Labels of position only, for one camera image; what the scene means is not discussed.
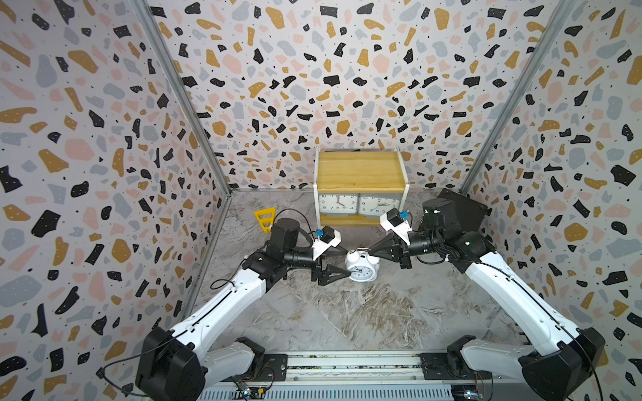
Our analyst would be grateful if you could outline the grey rectangular alarm clock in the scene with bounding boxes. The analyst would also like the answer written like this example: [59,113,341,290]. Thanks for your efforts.
[318,194,359,216]
[357,193,401,218]

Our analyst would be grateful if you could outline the wooden two-tier shelf white frame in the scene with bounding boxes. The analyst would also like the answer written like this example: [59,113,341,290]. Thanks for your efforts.
[313,148,410,227]

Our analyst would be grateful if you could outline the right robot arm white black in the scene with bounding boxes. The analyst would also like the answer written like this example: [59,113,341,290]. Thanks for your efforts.
[369,198,605,400]

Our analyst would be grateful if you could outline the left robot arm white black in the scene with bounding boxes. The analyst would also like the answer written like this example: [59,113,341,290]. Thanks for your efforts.
[135,218,350,400]

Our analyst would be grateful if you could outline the black flat case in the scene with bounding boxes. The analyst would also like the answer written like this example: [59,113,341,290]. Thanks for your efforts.
[437,188,489,232]

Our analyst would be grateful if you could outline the yellow plastic triangular piece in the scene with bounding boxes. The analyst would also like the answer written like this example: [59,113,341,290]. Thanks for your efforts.
[254,207,277,233]

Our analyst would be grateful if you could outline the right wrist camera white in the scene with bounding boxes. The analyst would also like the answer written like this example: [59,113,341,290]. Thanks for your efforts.
[380,208,412,245]

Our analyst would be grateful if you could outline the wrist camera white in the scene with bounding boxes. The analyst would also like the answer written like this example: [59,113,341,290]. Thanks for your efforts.
[312,226,342,261]
[380,208,412,245]

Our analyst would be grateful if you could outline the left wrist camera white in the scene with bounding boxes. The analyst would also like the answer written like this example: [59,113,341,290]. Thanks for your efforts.
[312,226,342,261]

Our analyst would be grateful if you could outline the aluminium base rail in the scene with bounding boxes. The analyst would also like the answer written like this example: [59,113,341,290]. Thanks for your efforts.
[196,351,540,400]

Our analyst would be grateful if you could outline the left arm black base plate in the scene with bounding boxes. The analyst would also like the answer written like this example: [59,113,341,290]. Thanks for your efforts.
[224,354,289,383]

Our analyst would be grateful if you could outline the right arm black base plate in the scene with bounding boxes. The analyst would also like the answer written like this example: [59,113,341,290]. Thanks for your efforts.
[419,352,476,380]

